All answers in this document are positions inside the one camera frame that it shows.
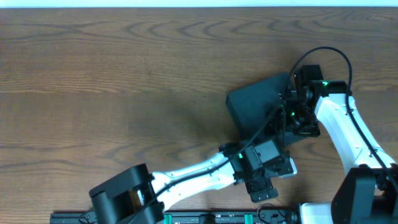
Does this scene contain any black box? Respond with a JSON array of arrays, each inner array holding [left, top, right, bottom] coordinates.
[[226, 73, 316, 146]]

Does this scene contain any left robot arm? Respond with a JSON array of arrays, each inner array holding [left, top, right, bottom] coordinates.
[[89, 140, 297, 223]]

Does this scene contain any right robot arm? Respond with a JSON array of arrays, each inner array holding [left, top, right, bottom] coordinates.
[[279, 65, 397, 223]]

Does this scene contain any left black cable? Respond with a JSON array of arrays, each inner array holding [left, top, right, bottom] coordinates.
[[127, 102, 287, 224]]

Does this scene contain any black cable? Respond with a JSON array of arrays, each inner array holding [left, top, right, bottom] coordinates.
[[127, 102, 287, 224], [287, 46, 398, 194]]

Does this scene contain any right black cable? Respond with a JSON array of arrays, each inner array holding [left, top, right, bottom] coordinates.
[[287, 46, 398, 194]]

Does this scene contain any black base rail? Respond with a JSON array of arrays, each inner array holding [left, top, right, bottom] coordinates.
[[49, 209, 301, 224]]

